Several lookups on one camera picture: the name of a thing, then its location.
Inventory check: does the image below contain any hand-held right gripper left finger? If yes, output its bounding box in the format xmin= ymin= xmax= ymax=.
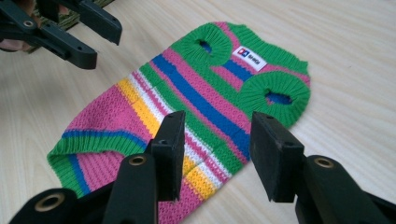
xmin=150 ymin=110 xmax=187 ymax=202

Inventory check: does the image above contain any striped knitted pet sweater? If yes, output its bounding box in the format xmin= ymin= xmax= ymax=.
xmin=46 ymin=21 xmax=312 ymax=224

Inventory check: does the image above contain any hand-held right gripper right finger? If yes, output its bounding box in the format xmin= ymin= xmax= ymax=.
xmin=249 ymin=111 xmax=305 ymax=203

